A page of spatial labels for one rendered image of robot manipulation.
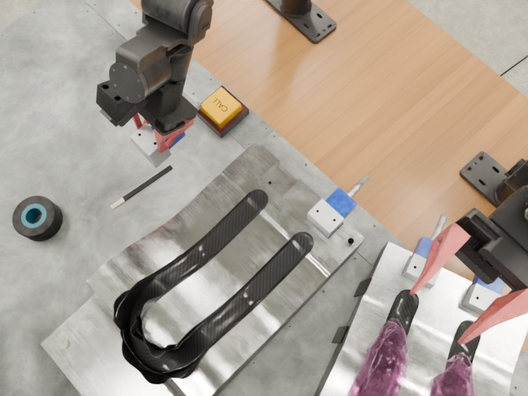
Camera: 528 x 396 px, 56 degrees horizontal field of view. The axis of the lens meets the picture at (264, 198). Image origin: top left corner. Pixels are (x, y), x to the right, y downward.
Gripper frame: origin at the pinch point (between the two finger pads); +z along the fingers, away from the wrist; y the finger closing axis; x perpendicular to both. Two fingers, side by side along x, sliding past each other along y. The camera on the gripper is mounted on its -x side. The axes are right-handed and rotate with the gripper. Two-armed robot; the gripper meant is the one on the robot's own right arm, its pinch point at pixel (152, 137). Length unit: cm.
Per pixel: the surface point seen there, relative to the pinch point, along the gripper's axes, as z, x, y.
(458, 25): 22, 166, 0
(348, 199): -3.4, 16.8, 29.9
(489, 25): 18, 174, 9
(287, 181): 1.9, 15.5, 19.3
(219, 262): 8.8, -2.4, 21.8
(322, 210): -2.3, 11.9, 28.3
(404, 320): 4, 13, 50
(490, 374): 2, 15, 65
